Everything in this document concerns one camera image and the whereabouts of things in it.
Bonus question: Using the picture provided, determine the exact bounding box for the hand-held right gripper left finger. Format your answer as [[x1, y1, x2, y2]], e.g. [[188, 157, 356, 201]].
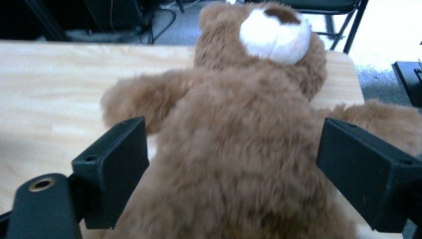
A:
[[71, 116, 150, 230]]

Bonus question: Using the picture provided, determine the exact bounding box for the floor cable bundle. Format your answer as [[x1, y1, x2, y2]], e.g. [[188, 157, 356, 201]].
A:
[[66, 6, 177, 45]]

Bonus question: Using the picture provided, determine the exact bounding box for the black metal stand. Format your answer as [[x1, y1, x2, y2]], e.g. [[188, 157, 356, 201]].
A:
[[23, 0, 68, 42], [392, 59, 422, 108]]

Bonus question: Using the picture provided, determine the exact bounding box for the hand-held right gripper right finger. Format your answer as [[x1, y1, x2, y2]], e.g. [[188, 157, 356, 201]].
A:
[[316, 118, 422, 233]]

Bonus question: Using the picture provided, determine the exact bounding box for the brown teddy bear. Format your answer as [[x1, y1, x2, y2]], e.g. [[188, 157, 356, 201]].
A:
[[99, 0, 422, 239]]

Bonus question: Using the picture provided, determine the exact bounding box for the black folding chair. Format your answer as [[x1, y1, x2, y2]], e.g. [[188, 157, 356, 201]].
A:
[[245, 0, 370, 55]]

